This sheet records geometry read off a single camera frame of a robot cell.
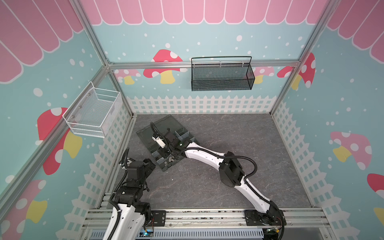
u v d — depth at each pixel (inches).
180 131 42.7
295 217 29.9
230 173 22.5
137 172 22.5
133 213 21.1
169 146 27.6
